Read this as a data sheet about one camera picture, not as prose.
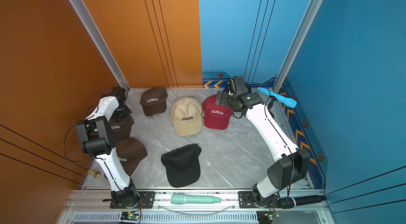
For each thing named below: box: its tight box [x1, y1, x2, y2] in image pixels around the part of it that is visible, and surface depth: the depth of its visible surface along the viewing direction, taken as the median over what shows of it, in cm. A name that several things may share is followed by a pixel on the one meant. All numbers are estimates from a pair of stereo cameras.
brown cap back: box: [140, 86, 168, 117], surface depth 110 cm
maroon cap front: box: [201, 94, 233, 131], surface depth 100 cm
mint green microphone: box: [170, 193, 223, 205], surface depth 73 cm
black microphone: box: [277, 194, 327, 209], surface depth 71 cm
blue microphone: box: [257, 86, 298, 109], surface depth 83 cm
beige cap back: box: [171, 96, 203, 137], surface depth 98 cm
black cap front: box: [160, 143, 202, 188], surface depth 83 cm
